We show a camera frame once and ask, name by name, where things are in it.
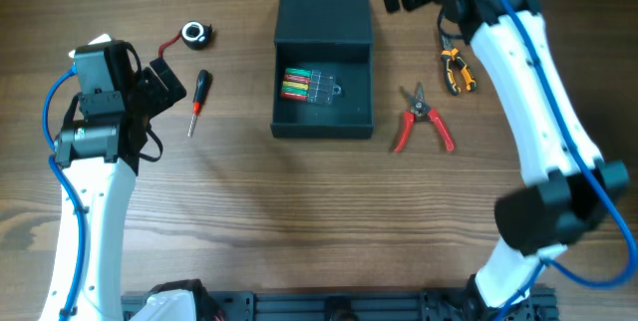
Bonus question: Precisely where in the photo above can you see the black red screwdriver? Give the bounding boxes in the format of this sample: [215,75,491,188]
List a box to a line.
[187,70,212,138]

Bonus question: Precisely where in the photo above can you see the black white tape measure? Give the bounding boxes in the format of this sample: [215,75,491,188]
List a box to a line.
[158,21,214,58]

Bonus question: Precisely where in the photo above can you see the orange black pliers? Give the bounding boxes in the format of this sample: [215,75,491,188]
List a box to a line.
[439,32,478,96]

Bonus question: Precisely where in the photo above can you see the red handled wire strippers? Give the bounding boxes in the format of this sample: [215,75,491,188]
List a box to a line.
[393,82,455,154]

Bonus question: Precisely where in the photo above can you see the clear case coloured bits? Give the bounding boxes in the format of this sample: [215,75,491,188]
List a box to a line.
[279,68,342,106]

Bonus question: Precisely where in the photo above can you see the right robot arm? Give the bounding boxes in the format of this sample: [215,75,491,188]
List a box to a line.
[384,0,637,320]

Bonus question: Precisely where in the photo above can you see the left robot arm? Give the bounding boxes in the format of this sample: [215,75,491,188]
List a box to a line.
[40,34,186,320]

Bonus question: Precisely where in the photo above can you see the dark green open box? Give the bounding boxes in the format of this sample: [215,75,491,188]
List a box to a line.
[270,0,374,139]

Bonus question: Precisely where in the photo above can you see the left blue cable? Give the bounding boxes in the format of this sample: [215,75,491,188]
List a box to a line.
[41,64,89,321]

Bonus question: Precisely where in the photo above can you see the blue cable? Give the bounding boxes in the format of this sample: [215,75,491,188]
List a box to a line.
[341,0,638,321]
[41,64,89,321]

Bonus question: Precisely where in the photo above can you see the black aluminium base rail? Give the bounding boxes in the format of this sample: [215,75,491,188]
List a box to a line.
[122,287,560,321]

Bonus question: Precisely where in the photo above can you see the right blue cable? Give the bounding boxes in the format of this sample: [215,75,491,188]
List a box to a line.
[341,0,638,321]

